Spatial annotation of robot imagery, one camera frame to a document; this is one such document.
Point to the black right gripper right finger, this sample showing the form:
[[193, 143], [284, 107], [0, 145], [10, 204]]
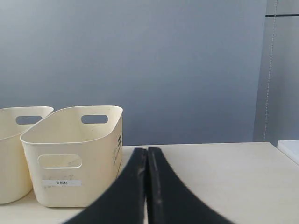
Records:
[[169, 201]]

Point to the cream bin right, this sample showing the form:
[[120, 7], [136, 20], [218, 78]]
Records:
[[74, 154]]

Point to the cream bin middle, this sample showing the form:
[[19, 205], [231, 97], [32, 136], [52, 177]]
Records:
[[15, 181]]

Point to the cream bin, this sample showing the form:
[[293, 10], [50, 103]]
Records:
[[15, 181], [74, 154]]

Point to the white object at table edge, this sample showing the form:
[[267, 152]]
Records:
[[290, 148]]

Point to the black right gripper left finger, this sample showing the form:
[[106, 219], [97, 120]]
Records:
[[123, 202]]

